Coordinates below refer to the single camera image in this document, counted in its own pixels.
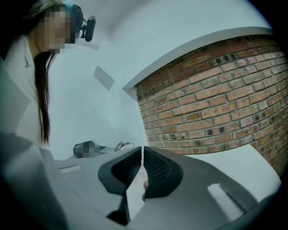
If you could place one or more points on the white ceiling panel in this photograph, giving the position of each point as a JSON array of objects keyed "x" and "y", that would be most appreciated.
[{"x": 103, "y": 77}]

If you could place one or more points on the black head-mounted camera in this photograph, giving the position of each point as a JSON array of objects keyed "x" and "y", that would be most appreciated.
[{"x": 90, "y": 29}]

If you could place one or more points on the person's white shirt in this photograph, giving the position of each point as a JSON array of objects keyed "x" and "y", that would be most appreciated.
[{"x": 22, "y": 89}]

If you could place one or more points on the pale green round container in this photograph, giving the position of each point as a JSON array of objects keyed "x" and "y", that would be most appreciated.
[{"x": 78, "y": 149}]

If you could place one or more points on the person's head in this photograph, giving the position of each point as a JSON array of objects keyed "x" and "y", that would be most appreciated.
[{"x": 56, "y": 29}]

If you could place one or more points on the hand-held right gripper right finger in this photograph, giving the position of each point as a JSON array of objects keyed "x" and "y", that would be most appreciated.
[{"x": 191, "y": 191}]

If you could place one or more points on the thin metal-framed eyeglasses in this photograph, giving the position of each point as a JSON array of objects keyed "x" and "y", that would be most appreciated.
[{"x": 119, "y": 147}]

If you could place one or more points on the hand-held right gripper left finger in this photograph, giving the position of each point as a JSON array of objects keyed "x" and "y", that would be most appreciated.
[{"x": 85, "y": 179}]

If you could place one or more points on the person's right hand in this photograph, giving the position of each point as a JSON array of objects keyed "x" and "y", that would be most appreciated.
[{"x": 145, "y": 185}]

